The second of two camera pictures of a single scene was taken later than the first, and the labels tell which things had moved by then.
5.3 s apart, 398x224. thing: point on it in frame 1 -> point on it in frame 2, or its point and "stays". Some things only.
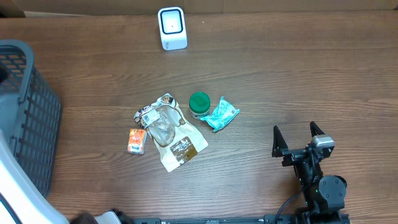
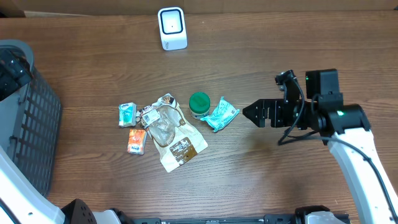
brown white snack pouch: (177, 141) stays
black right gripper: (281, 150) -> (277, 108)
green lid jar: (199, 105) stays
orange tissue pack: (136, 141) stays
